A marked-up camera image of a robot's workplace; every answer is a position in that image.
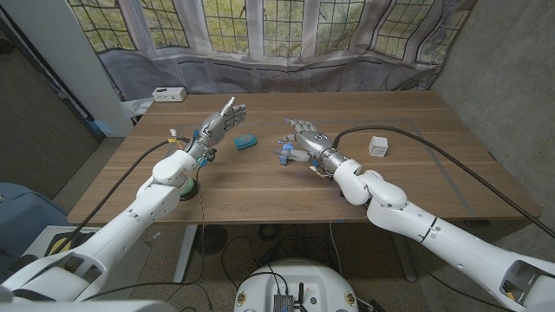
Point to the white table leg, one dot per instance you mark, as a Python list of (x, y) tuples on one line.
[(185, 251)]

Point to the printed window backdrop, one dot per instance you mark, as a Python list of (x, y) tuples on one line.
[(277, 52)]

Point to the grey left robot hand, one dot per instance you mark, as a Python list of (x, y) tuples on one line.
[(214, 128)]

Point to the white cube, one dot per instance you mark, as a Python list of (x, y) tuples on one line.
[(378, 146)]

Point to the white power box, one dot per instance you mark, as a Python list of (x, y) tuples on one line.
[(169, 94)]

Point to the blue fabric seat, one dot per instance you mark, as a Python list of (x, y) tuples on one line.
[(21, 212)]

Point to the blue toy camera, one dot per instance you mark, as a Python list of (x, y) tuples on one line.
[(284, 160)]

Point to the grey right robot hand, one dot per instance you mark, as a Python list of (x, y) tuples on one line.
[(316, 145)]

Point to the black round floor grille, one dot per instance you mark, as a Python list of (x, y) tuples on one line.
[(211, 239)]

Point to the grey table leg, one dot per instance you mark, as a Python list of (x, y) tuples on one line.
[(403, 260)]

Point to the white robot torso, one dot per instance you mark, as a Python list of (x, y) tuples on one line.
[(299, 281)]

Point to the yellow and black pedal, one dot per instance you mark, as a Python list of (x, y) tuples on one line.
[(60, 245)]

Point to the teal flip phone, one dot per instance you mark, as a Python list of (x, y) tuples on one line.
[(245, 141)]

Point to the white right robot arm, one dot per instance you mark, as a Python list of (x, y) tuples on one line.
[(433, 234)]

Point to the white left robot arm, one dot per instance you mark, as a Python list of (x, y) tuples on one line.
[(130, 216)]

